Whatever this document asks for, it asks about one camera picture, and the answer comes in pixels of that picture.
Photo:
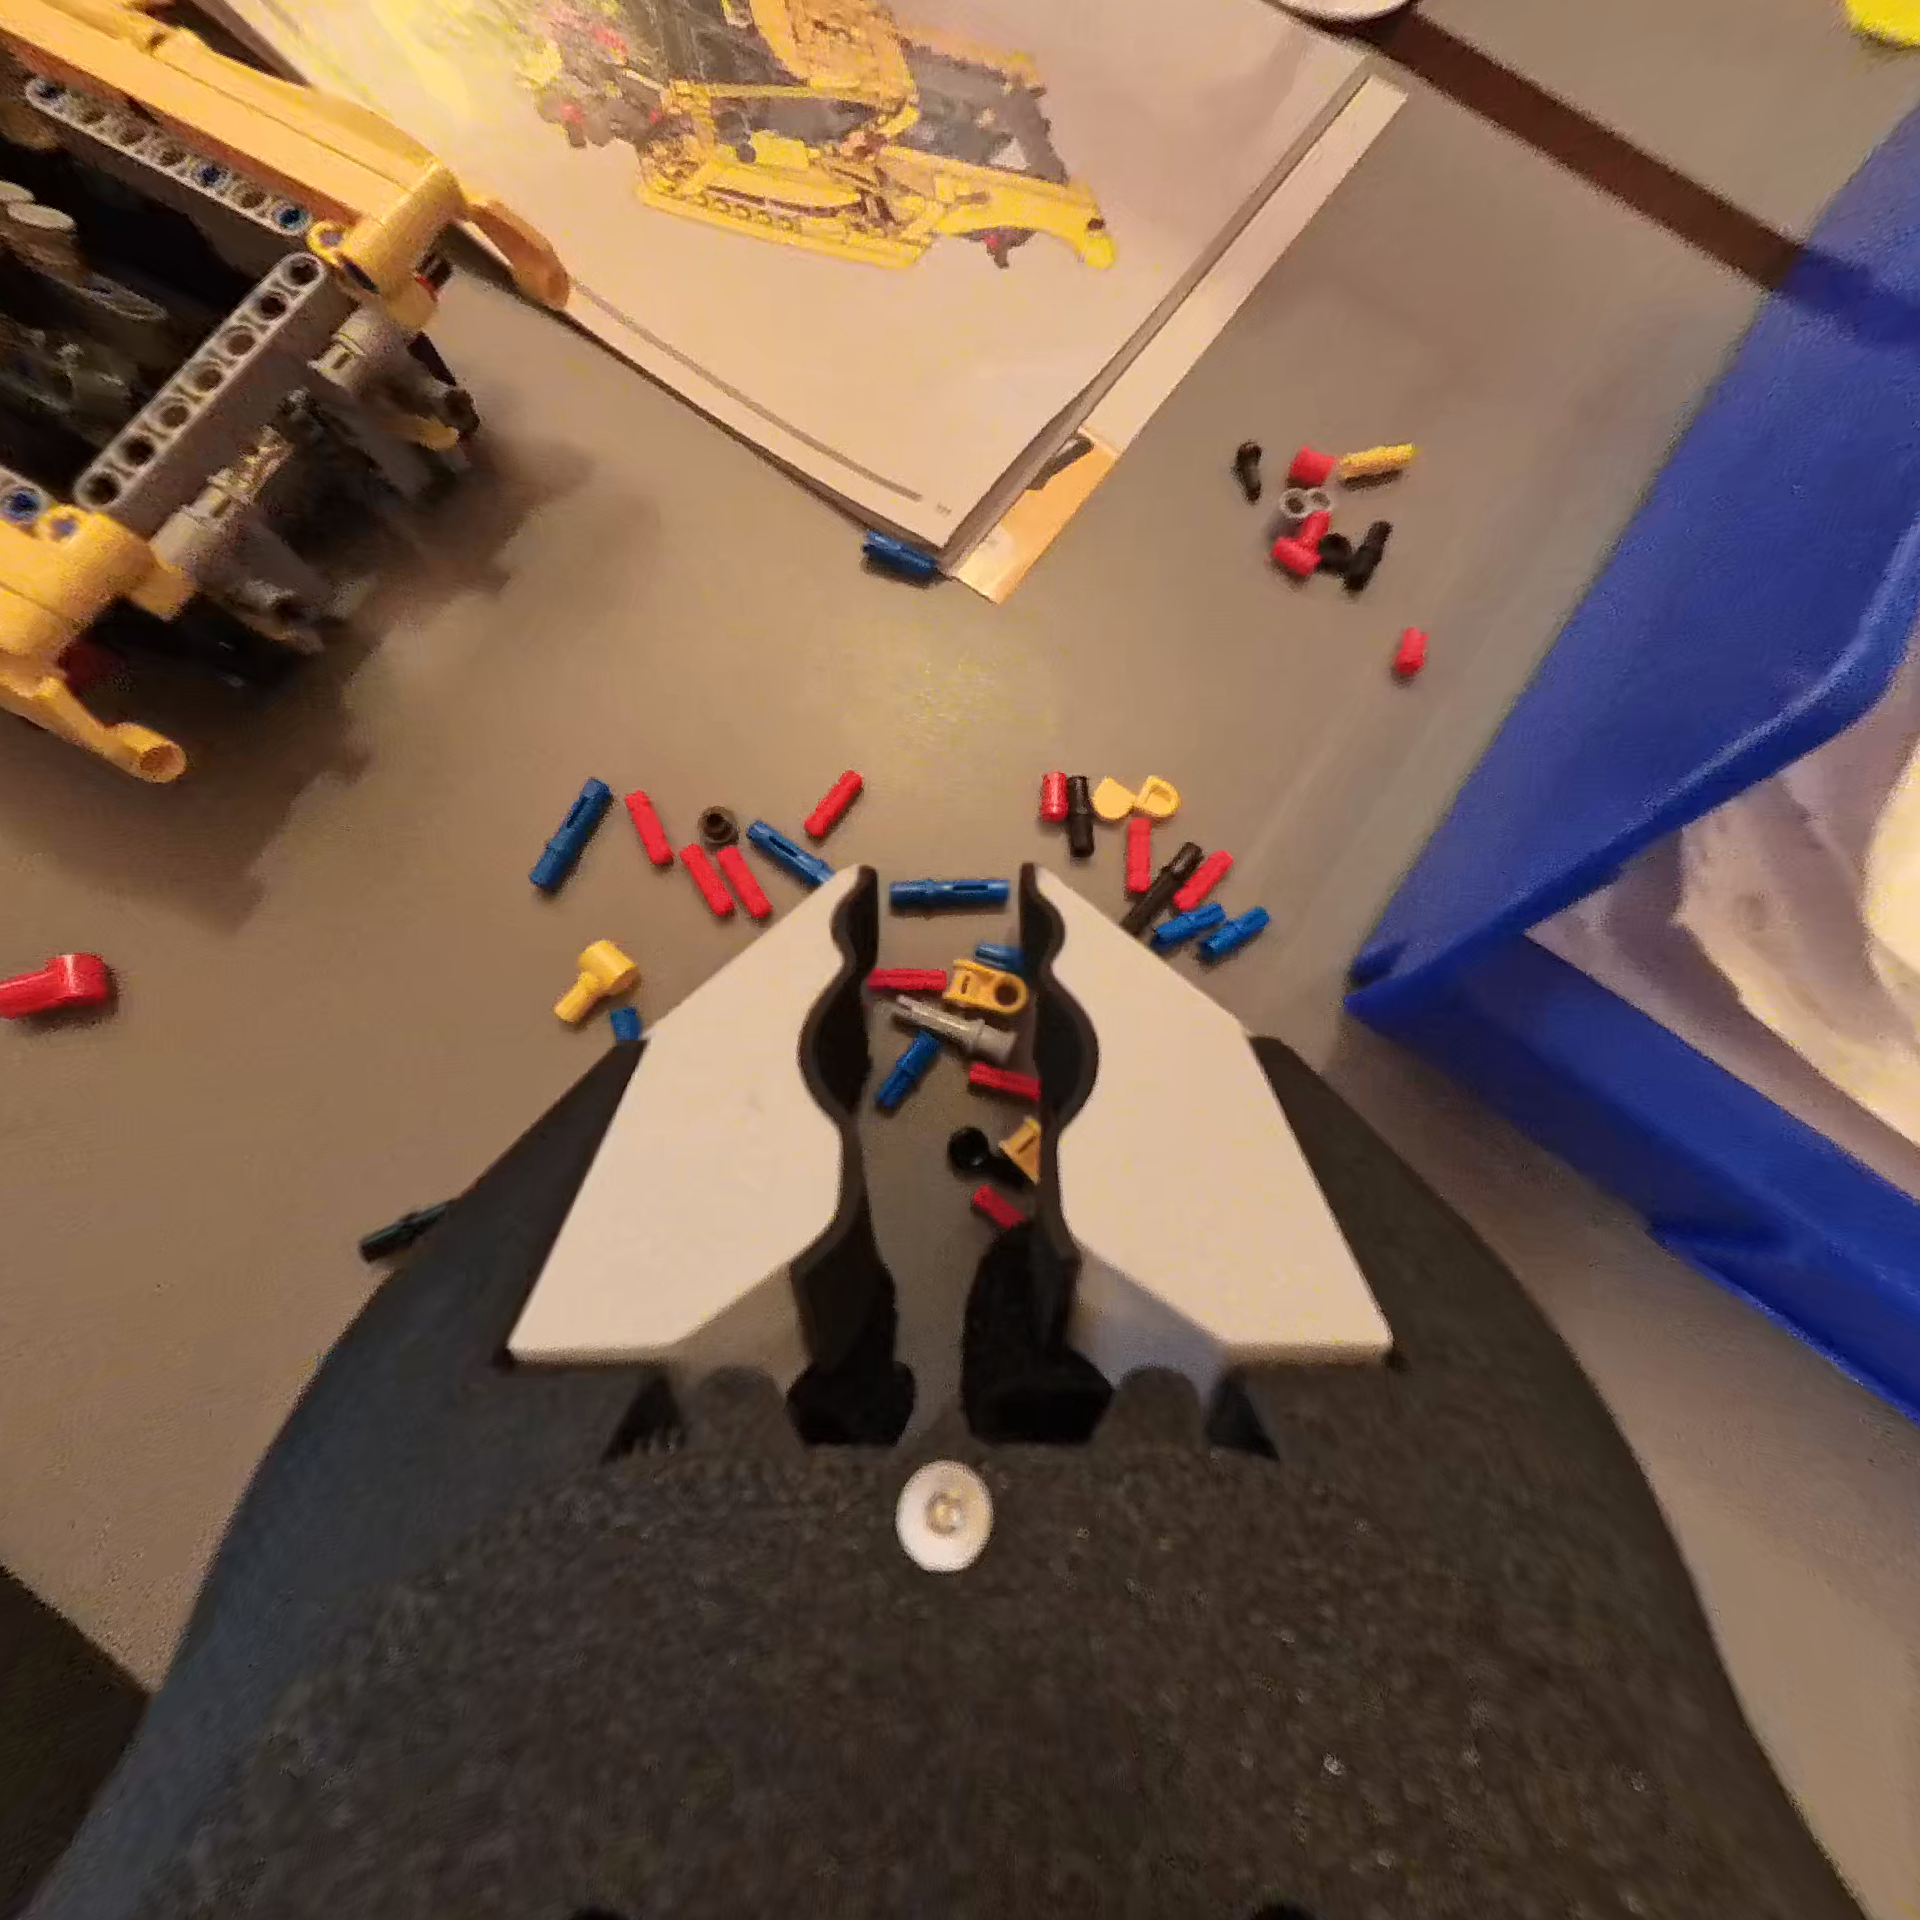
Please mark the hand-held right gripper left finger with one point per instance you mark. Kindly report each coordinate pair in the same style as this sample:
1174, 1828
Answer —
690, 1201

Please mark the yellow toy car model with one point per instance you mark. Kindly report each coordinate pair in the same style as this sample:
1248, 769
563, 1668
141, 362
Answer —
212, 376

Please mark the blue plastic bin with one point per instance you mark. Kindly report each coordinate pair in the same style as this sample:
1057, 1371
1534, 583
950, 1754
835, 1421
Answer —
1725, 600

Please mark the pile of small coloured pins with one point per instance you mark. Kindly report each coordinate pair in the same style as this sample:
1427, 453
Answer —
946, 895

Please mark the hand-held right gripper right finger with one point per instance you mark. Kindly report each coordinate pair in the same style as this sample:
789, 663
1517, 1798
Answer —
1200, 1201

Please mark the yellow paper slip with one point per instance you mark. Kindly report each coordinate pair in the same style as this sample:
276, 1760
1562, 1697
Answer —
1889, 20

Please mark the crumpled white printed bags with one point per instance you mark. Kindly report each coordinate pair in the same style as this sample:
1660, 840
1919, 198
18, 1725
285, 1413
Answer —
1801, 931

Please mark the open instruction booklet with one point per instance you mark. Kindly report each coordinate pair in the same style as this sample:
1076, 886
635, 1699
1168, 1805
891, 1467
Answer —
901, 361

